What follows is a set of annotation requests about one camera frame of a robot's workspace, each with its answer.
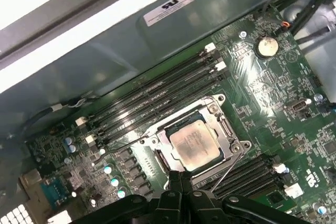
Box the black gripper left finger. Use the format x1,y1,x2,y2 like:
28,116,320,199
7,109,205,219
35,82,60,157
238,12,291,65
86,170,184,224

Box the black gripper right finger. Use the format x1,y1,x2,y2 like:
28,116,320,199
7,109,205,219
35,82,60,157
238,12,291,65
181,171,297,224

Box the silver topped green CPU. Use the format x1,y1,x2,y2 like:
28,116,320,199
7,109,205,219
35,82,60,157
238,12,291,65
164,111,225,174

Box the silver CPU socket cover frame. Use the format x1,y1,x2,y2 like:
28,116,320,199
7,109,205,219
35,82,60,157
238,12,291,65
145,98,237,180

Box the black RAM slot white clips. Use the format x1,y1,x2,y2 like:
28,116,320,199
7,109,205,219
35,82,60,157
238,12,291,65
86,61,227,144
246,184,304,209
217,163,286,198
75,43,216,126

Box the metal framed CPU socket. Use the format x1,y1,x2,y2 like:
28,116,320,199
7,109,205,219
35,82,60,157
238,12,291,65
139,94,253,190

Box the green RAM stick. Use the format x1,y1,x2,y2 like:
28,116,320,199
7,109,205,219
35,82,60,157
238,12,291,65
248,191,296,210

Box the silver rear network port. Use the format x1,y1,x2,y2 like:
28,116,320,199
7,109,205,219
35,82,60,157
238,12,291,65
48,207,73,224

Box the blue rear serial port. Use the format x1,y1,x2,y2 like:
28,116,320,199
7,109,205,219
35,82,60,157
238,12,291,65
39,178,69,210

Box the green motherboard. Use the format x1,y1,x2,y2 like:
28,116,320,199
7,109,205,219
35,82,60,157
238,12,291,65
26,1,336,224

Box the silver internal USB port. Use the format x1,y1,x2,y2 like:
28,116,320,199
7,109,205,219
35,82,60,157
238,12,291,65
285,99,312,113

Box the silver rear port housing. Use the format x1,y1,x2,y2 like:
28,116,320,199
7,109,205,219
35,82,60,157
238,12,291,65
18,170,43,201

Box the grey metal PC case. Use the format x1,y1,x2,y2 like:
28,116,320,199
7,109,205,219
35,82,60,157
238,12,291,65
0,0,336,224

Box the round silver coin battery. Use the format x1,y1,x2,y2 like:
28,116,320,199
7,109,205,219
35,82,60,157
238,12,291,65
254,35,279,58

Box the white printed case label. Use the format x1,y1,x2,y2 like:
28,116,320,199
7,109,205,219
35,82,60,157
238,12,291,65
143,0,199,27

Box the grey wire white plug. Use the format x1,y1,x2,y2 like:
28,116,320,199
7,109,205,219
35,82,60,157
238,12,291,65
49,91,99,113

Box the black wire in clip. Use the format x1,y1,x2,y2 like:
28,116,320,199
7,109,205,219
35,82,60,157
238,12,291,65
296,26,336,44

